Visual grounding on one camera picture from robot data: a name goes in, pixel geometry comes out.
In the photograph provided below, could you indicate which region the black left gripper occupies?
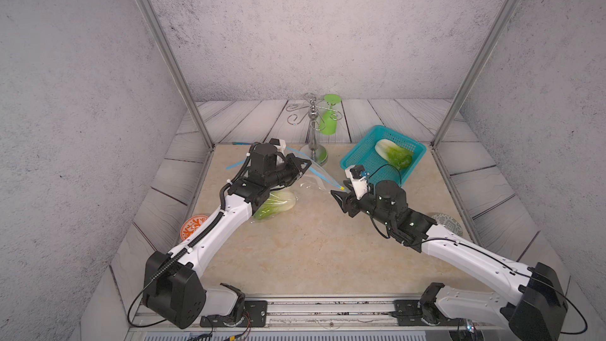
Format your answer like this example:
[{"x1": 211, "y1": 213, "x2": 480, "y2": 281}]
[{"x1": 263, "y1": 152, "x2": 312, "y2": 190}]

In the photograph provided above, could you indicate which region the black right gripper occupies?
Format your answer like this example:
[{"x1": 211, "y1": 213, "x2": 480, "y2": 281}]
[{"x1": 330, "y1": 180, "x2": 396, "y2": 231}]

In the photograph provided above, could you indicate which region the clear zipper bag blue seal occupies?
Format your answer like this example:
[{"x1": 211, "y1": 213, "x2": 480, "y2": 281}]
[{"x1": 218, "y1": 138, "x2": 347, "y2": 222}]

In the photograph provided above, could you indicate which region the chinese cabbage dark green leafy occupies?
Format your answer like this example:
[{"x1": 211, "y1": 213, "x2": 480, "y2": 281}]
[{"x1": 253, "y1": 189, "x2": 297, "y2": 221}]

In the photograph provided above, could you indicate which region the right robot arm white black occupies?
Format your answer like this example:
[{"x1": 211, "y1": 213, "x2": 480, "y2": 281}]
[{"x1": 331, "y1": 179, "x2": 568, "y2": 340}]

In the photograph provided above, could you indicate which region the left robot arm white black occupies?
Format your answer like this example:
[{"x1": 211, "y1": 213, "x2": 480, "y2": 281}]
[{"x1": 137, "y1": 139, "x2": 312, "y2": 329}]

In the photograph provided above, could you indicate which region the chinese cabbage right in basket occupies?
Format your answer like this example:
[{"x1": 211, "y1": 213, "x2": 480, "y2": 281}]
[{"x1": 375, "y1": 139, "x2": 413, "y2": 171}]

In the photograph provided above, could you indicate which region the silver metal cup stand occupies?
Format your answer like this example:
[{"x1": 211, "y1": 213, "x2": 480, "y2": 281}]
[{"x1": 286, "y1": 93, "x2": 343, "y2": 166}]

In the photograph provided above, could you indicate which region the green plastic cup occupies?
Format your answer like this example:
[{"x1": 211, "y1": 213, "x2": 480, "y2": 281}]
[{"x1": 320, "y1": 94, "x2": 342, "y2": 136}]

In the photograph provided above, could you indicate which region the teal plastic basket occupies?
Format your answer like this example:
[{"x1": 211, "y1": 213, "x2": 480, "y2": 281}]
[{"x1": 340, "y1": 126, "x2": 427, "y2": 186}]

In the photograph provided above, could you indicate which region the orange patterned bowl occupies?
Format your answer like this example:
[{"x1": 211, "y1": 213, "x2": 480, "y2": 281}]
[{"x1": 179, "y1": 215, "x2": 208, "y2": 241}]

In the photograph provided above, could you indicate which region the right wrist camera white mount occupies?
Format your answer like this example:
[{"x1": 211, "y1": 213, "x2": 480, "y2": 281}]
[{"x1": 345, "y1": 164, "x2": 369, "y2": 200}]

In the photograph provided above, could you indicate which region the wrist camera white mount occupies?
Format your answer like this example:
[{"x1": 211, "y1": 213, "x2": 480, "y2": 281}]
[
  {"x1": 269, "y1": 138, "x2": 287, "y2": 154},
  {"x1": 345, "y1": 164, "x2": 369, "y2": 200}
]

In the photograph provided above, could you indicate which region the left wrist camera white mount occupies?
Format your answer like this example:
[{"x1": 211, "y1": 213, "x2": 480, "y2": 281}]
[{"x1": 269, "y1": 138, "x2": 287, "y2": 154}]

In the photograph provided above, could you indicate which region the aluminium rail frame front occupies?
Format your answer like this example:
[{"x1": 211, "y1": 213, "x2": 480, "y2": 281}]
[{"x1": 127, "y1": 295, "x2": 516, "y2": 340}]

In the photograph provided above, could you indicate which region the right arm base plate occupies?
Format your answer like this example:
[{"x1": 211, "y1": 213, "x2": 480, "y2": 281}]
[{"x1": 389, "y1": 299, "x2": 464, "y2": 327}]

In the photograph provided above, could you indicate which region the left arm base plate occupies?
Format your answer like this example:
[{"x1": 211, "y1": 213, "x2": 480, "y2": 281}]
[{"x1": 199, "y1": 300, "x2": 268, "y2": 330}]

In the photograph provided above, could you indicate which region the left aluminium corner post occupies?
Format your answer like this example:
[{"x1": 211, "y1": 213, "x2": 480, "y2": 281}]
[{"x1": 135, "y1": 0, "x2": 215, "y2": 149}]

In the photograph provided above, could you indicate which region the aluminium corner post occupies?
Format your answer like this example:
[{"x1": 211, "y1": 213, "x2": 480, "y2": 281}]
[
  {"x1": 135, "y1": 0, "x2": 215, "y2": 149},
  {"x1": 431, "y1": 0, "x2": 521, "y2": 150}
]

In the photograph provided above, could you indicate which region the right aluminium corner post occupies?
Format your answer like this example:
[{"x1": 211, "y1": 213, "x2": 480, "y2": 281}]
[{"x1": 431, "y1": 0, "x2": 521, "y2": 150}]

